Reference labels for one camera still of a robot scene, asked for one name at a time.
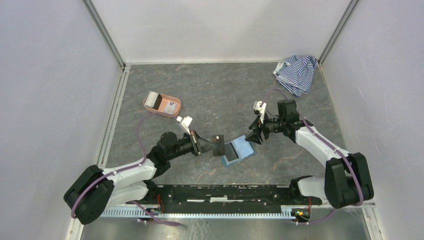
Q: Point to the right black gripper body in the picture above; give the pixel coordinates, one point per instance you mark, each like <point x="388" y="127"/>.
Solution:
<point x="270" y="125"/>

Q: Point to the white VIP card in tray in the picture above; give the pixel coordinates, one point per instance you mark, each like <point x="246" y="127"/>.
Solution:
<point x="172" y="108"/>

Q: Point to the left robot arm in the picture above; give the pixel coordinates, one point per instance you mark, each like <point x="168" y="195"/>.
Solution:
<point x="98" y="189"/>

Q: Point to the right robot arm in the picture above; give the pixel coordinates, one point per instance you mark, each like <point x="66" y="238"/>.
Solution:
<point x="346" y="181"/>

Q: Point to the aluminium frame rail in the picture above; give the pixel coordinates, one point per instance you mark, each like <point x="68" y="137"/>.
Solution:
<point x="136" y="222"/>

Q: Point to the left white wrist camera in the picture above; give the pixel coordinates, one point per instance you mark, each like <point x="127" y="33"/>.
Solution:
<point x="184" y="123"/>

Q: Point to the stack of credit cards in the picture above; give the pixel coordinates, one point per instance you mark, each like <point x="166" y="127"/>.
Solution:
<point x="153" y="100"/>

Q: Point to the teal card holder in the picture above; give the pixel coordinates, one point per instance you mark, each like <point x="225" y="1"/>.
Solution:
<point x="243" y="148"/>

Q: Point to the black credit card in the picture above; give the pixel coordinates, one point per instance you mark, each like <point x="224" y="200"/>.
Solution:
<point x="219" y="145"/>
<point x="230" y="152"/>

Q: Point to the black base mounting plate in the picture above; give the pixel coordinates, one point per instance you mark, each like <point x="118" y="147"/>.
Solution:
<point x="225" y="199"/>

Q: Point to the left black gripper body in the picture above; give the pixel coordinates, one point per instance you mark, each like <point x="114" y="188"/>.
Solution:
<point x="190" y="143"/>

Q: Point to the pink oval tray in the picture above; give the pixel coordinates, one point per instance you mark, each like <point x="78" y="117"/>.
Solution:
<point x="162" y="104"/>

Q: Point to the blue striped cloth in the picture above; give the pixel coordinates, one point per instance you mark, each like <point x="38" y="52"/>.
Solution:
<point x="296" y="73"/>

